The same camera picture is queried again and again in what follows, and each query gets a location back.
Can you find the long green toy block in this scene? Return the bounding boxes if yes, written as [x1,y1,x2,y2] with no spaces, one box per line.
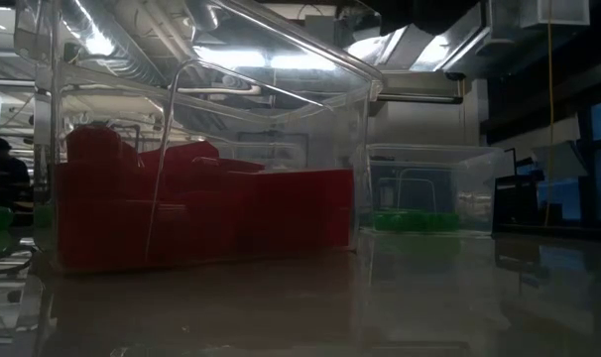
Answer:
[32,202,55,230]

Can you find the large red toy block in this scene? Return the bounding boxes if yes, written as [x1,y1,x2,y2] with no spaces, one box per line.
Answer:
[240,168,355,212]

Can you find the ceiling light panel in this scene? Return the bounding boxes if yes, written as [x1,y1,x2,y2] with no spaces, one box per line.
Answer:
[193,47,337,71]

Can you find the clear plastic bin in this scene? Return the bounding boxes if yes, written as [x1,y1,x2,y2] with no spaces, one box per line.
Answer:
[215,140,309,173]
[362,143,504,236]
[13,0,385,275]

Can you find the person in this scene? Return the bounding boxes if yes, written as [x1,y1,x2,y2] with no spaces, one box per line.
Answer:
[0,137,33,209]

